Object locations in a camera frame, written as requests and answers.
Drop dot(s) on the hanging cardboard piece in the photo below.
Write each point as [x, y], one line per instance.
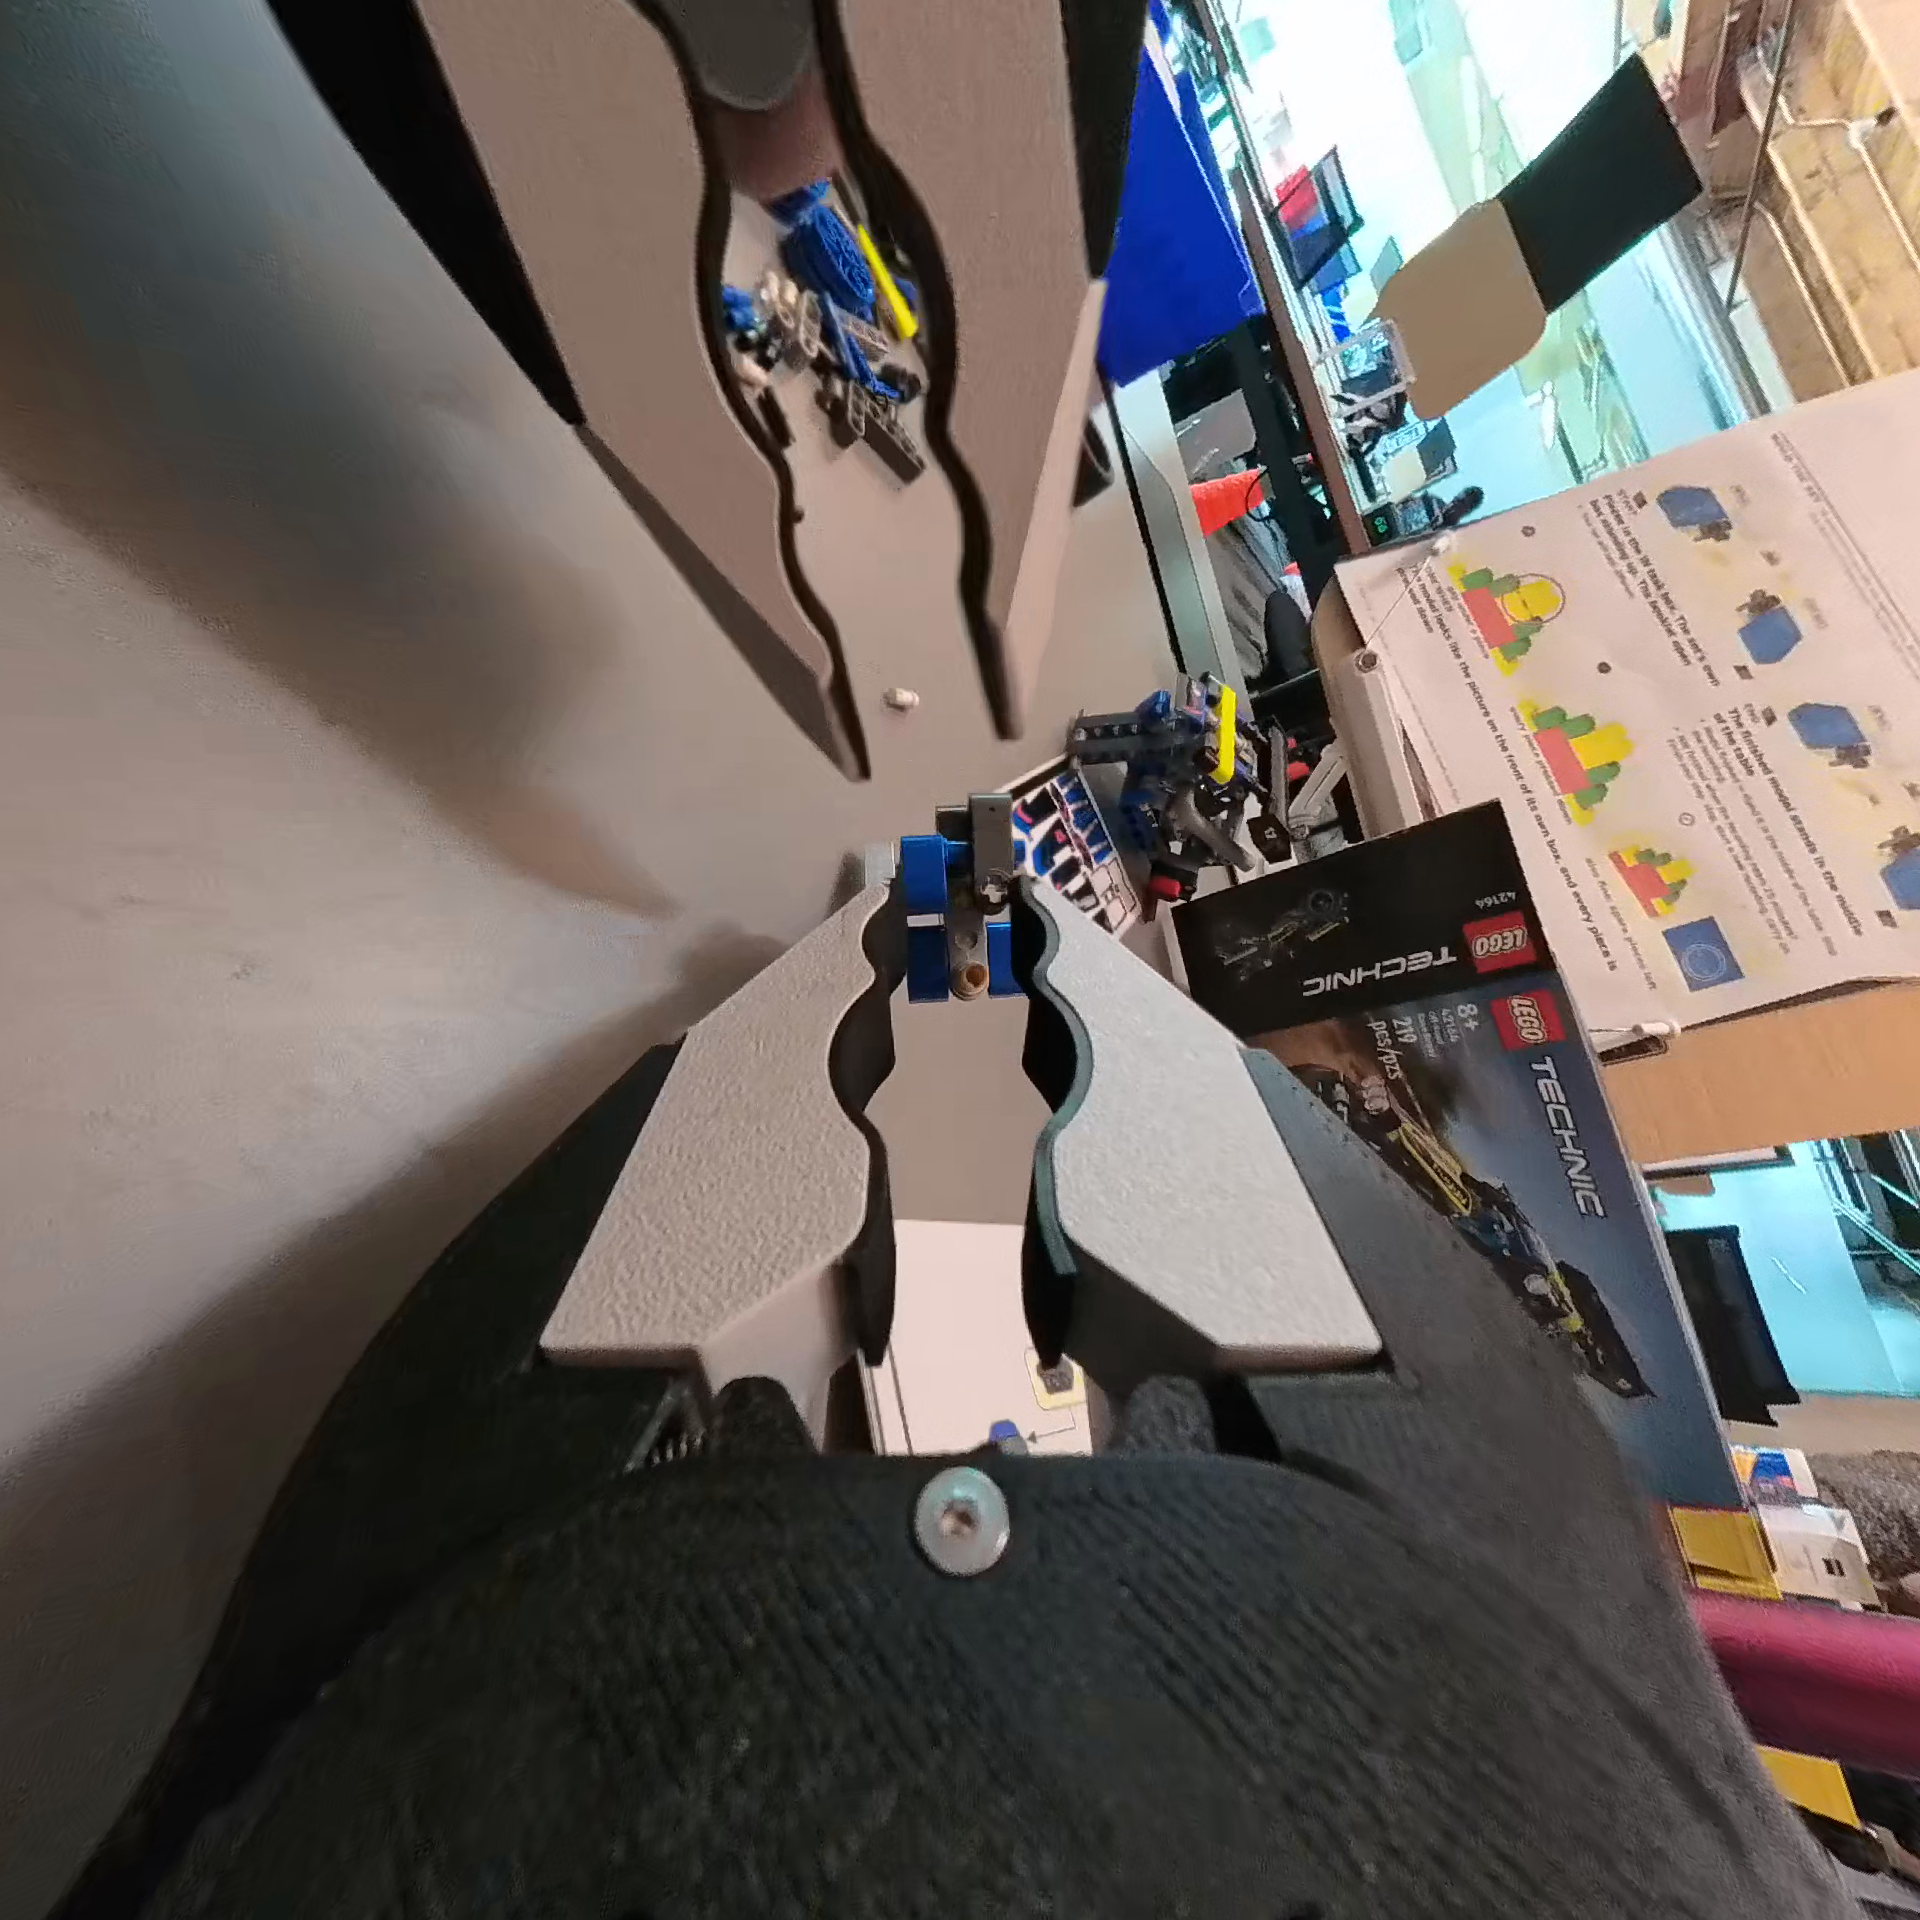
[1545, 224]

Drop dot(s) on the partly built lego car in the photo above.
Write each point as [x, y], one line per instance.
[1184, 781]

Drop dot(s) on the blue plastic bin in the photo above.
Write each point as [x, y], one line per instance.
[1177, 254]

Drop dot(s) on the brown cardboard box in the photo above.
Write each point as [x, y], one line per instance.
[1740, 1080]

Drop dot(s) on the blue grey lego sub-assembly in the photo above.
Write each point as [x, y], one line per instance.
[931, 931]

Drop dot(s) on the black monitor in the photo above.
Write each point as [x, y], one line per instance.
[1723, 1320]

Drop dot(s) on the yellow blocks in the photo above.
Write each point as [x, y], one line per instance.
[1723, 1547]

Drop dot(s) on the wooden top background desk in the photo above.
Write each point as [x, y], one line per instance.
[1290, 375]

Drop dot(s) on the lego sticker sheet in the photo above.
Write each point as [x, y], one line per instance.
[1073, 855]

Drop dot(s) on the lego set box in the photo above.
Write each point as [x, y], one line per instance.
[1440, 1080]

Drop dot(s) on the black office chair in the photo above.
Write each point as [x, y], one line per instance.
[1290, 645]

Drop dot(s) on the digital clock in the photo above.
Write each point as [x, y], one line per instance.
[1388, 523]

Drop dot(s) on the magenta roll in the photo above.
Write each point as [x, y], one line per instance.
[1829, 1680]

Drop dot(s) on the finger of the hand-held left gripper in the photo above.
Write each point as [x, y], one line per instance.
[600, 224]
[1004, 224]

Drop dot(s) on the orange cone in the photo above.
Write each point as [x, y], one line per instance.
[1231, 504]

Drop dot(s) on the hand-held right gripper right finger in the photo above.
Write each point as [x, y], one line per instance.
[1200, 1201]

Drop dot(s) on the pile of loose lego pieces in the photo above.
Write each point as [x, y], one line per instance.
[825, 331]

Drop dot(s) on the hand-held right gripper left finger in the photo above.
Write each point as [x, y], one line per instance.
[720, 1184]

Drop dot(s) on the white plastic bar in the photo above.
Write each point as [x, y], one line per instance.
[1359, 751]

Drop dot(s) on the lego instruction booklet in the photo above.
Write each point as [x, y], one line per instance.
[961, 1336]

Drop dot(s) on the printed instruction poster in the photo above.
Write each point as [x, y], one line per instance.
[1650, 721]

